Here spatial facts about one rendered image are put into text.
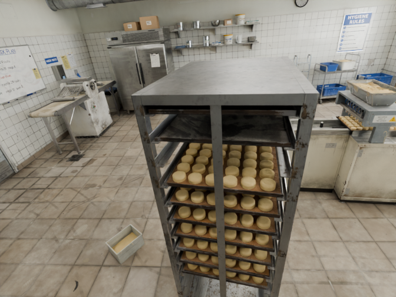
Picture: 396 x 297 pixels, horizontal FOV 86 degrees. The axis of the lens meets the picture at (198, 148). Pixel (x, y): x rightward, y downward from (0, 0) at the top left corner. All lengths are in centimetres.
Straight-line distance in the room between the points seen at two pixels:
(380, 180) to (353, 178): 27
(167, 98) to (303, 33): 630
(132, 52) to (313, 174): 472
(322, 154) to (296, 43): 437
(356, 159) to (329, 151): 26
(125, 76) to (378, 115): 517
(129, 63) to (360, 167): 510
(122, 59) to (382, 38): 658
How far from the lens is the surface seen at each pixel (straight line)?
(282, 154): 77
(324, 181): 309
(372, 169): 292
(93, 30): 717
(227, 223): 86
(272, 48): 659
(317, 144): 276
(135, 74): 590
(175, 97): 59
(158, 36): 567
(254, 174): 77
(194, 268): 118
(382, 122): 265
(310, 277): 238
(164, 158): 76
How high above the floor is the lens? 197
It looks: 29 degrees down
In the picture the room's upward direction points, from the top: 5 degrees counter-clockwise
